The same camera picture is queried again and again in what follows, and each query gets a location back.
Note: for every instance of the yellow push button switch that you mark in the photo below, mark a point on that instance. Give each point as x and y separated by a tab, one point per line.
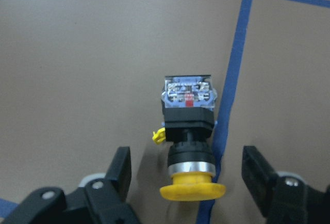
188	103

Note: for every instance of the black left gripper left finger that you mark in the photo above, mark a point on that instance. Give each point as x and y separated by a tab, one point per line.
119	172

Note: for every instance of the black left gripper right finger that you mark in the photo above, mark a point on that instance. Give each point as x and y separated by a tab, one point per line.
259	177

